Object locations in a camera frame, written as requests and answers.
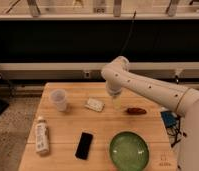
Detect white baseboard rail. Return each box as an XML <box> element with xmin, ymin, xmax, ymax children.
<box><xmin>0</xmin><ymin>62</ymin><xmax>199</xmax><ymax>80</ymax></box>

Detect blue connector box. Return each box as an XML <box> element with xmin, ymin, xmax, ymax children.
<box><xmin>161</xmin><ymin>111</ymin><xmax>177</xmax><ymax>128</ymax></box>

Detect black hanging cable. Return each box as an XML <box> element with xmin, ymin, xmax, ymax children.
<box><xmin>119</xmin><ymin>9</ymin><xmax>138</xmax><ymax>58</ymax></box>

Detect clear plastic cup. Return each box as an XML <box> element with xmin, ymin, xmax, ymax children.
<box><xmin>49</xmin><ymin>89</ymin><xmax>67</xmax><ymax>112</ymax></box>

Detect black smartphone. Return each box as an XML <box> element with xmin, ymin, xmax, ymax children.
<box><xmin>75</xmin><ymin>132</ymin><xmax>93</xmax><ymax>160</ymax></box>

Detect white sponge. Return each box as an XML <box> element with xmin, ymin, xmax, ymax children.
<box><xmin>85</xmin><ymin>98</ymin><xmax>104</xmax><ymax>112</ymax></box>

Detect brown red oblong object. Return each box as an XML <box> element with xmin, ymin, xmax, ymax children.
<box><xmin>126</xmin><ymin>107</ymin><xmax>147</xmax><ymax>115</ymax></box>

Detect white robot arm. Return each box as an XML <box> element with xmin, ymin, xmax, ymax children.
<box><xmin>101</xmin><ymin>56</ymin><xmax>199</xmax><ymax>171</ymax></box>

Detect white plastic bottle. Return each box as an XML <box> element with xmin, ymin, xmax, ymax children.
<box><xmin>35</xmin><ymin>116</ymin><xmax>49</xmax><ymax>155</ymax></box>

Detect black cables beside table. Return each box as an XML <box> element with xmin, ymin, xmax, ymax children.
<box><xmin>166</xmin><ymin>116</ymin><xmax>187</xmax><ymax>149</ymax></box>

